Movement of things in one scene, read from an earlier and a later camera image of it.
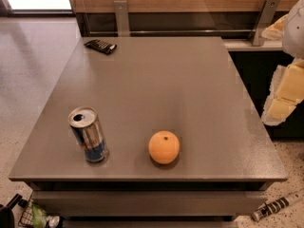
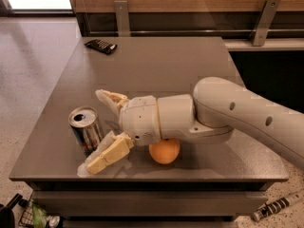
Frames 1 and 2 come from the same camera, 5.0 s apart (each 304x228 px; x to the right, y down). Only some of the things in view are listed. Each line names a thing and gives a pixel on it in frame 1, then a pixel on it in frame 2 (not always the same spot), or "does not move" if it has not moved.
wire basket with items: [34, 216] does not move
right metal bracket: [266, 18] does not move
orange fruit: [163, 147] does not move
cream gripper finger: [275, 30] -> [114, 100]
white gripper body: [294, 35] -> [139, 119]
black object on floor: [7, 215] does not move
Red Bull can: [89, 132] does not move
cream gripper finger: [286, 93] -> [114, 147]
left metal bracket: [122, 18] does not move
